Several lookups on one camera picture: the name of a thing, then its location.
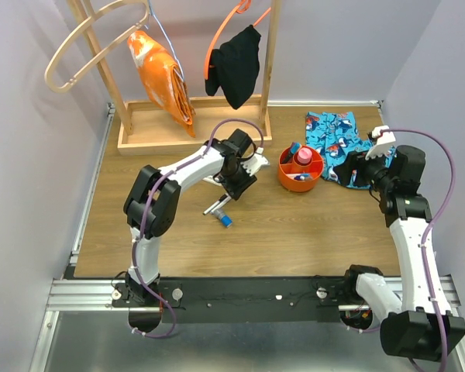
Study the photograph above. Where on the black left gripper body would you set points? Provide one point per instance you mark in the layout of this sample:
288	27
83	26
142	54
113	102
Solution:
237	180

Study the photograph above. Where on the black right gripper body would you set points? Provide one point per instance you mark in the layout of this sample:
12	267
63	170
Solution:
368	170

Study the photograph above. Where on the pink cap marker tube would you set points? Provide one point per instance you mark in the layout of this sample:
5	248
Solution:
303	156

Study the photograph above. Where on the black highlighter blue cap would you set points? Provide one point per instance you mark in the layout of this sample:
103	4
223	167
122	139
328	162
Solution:
293	149

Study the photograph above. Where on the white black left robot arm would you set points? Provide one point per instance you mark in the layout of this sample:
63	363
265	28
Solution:
152	203

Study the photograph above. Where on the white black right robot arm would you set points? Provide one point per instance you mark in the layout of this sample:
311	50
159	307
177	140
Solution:
418	323

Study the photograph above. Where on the black cap whiteboard marker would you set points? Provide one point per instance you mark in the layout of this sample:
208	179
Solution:
216	205

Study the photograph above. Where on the grey cap white marker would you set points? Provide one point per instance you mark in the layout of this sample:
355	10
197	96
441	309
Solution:
211	180

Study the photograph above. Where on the blue shark print cloth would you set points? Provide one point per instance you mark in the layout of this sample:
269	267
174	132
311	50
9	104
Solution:
333	136

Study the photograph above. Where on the grey glue stick blue cap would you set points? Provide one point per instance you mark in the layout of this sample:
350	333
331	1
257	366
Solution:
223	218

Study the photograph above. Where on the orange round divided organizer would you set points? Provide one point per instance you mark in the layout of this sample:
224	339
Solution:
299	168

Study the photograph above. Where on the wooden rack base tray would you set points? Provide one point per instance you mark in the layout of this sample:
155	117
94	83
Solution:
155	131

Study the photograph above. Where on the black hanging garment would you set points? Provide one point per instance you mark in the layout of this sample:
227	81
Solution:
234	67

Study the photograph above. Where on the orange white folded cloth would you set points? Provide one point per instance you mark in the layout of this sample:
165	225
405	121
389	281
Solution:
162	79

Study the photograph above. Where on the wooden clothes rack posts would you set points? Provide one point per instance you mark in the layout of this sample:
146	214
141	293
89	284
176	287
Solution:
120	103

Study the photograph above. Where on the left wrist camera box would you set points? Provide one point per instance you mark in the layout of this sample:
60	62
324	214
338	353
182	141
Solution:
255	164

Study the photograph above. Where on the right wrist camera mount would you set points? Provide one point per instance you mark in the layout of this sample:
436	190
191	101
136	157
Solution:
382	139

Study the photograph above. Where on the blue wire hanger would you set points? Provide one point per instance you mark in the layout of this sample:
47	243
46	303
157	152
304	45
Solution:
170	44

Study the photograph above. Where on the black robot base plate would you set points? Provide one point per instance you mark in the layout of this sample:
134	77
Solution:
245	300

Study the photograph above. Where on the aluminium frame rail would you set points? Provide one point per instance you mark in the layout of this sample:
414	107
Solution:
81	331

